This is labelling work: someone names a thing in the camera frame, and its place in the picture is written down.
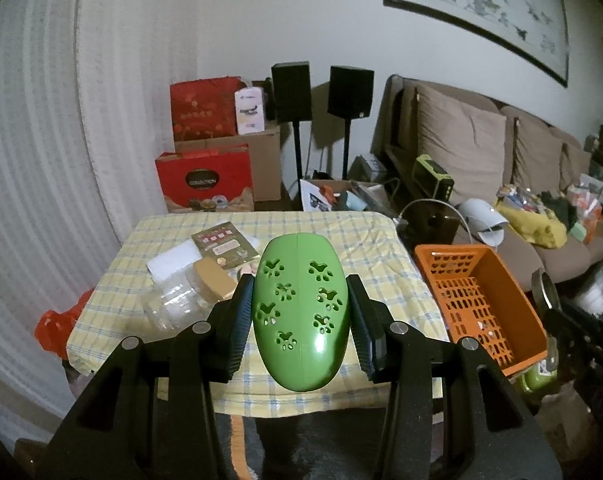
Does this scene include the small white pink box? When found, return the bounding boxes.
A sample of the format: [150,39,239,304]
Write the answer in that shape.
[234,86,267,136]

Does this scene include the red gift box round label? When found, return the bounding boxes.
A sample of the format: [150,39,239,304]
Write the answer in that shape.
[155,144,255,213]

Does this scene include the clear jar with tan lid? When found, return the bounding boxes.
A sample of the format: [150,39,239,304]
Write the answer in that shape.
[144,257,239,333]

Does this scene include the black cloth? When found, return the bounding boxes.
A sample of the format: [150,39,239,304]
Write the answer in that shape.
[539,190,577,226]

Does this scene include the white curtain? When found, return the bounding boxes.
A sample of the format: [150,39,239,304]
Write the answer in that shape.
[0,0,202,431]

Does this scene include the black speaker on stand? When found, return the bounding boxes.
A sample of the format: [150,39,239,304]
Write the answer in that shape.
[271,61,312,211]
[328,65,375,181]

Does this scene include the brown sofa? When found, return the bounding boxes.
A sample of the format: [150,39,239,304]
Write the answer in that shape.
[371,74,603,286]

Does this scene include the medium brown sofa cushion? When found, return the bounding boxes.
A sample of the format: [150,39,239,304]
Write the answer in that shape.
[501,105,565,193]

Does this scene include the small brown sofa cushion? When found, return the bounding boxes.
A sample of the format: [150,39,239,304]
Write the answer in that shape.
[549,127,592,191]

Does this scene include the orange white packet pile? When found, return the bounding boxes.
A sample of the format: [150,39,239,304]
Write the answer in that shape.
[566,175,603,233]

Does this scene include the large cardboard box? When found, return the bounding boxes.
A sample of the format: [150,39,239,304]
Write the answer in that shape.
[174,122,282,202]

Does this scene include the green lunch box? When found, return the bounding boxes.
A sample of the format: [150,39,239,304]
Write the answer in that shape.
[520,360,557,397]

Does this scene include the red plastic bag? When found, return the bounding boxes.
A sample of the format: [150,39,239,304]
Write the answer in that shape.
[35,287,94,361]

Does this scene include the colourful packet pile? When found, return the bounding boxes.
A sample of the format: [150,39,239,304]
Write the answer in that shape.
[499,185,537,208]

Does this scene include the white cable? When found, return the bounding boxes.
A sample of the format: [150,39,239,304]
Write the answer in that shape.
[396,199,475,246]

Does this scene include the orange plastic basket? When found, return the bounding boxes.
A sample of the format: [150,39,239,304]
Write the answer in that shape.
[414,244,549,378]

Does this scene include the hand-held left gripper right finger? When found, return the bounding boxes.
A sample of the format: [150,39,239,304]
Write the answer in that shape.
[345,274,565,480]

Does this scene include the open cardboard box with clutter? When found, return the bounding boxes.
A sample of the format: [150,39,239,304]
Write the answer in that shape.
[300,177,399,216]

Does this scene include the small grey box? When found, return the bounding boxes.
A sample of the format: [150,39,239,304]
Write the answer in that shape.
[354,154,388,183]

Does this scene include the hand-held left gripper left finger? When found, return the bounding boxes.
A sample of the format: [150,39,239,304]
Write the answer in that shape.
[44,274,257,480]

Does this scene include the yellow plaid tablecloth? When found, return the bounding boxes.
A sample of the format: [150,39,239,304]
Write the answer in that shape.
[66,210,445,418]

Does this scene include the white domed appliance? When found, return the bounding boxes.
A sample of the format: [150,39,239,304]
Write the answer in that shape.
[459,199,511,248]

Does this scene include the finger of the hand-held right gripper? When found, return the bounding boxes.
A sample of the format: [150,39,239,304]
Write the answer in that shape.
[531,268,565,321]

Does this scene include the green paw-print plastic case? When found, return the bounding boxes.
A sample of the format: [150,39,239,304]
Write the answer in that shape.
[251,232,352,393]

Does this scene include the white foam net sheet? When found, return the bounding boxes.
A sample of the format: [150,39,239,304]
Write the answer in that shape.
[146,234,259,283]

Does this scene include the dark wooden box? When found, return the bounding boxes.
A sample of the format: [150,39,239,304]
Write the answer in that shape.
[401,200,459,251]

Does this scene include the yellow cloth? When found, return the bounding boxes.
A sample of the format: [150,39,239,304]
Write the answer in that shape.
[496,200,567,250]

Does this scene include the large brown sofa cushion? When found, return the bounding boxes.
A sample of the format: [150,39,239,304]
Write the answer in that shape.
[416,82,507,206]

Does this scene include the brown printed packet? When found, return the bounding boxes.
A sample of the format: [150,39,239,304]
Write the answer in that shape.
[191,222,254,266]

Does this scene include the plain red gift box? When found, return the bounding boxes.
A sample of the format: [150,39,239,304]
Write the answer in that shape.
[170,77,242,146]

